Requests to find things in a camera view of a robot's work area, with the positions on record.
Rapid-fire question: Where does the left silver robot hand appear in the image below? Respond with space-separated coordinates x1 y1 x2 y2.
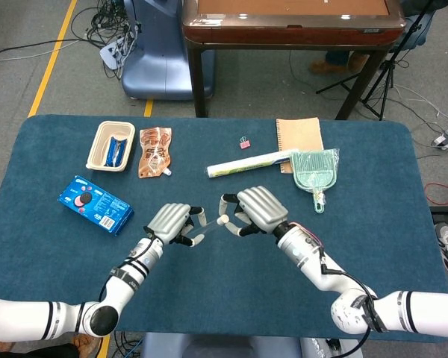
143 203 206 248

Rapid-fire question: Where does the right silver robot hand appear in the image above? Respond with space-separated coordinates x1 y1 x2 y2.
219 185 289 236

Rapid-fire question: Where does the clear glass test tube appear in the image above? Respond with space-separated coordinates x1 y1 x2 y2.
192 219 221 239

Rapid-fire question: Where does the white green cling film roll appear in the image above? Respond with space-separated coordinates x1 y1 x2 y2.
206 148 298 179

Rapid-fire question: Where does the green dustpan in plastic wrap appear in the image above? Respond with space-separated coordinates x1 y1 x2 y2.
289 148 340 214

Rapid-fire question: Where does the orange spout pouch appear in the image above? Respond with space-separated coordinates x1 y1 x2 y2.
137 127 173 180

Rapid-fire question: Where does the blue Oreo cookie box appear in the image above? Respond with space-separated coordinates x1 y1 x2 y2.
57 175 135 236

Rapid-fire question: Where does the kraft spiral notebook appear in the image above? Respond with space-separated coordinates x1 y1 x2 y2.
275 117 325 175

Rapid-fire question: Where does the blue felt table cover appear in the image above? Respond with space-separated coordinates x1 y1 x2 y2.
0 114 448 344

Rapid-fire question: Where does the blue snack packet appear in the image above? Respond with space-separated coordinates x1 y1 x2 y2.
103 136 128 168

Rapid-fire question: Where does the cream plastic food container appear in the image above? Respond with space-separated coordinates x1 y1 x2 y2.
85 120 136 173

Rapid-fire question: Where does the grey robot torso base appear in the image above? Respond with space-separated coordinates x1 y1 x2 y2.
140 333 363 358

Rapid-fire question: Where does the standing person with brown boots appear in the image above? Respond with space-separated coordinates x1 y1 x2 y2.
0 333 102 358

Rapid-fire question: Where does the blue purple robot kiosk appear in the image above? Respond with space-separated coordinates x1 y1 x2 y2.
121 0 216 101

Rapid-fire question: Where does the brown wooden mahjong table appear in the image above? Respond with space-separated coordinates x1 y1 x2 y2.
181 0 408 120

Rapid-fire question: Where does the black tripod stand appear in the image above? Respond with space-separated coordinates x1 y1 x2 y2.
315 0 438 121

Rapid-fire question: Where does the black equipment case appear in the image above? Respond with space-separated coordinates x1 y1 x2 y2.
430 205 448 224

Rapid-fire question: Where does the red floor cable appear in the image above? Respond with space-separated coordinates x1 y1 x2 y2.
423 181 448 205

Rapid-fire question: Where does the white floor cable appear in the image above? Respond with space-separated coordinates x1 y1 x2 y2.
391 84 448 124

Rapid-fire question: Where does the black floor cable bundle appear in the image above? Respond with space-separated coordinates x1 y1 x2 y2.
70 0 139 79

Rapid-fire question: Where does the long black floor cable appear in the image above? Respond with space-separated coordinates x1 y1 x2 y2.
0 37 79 59

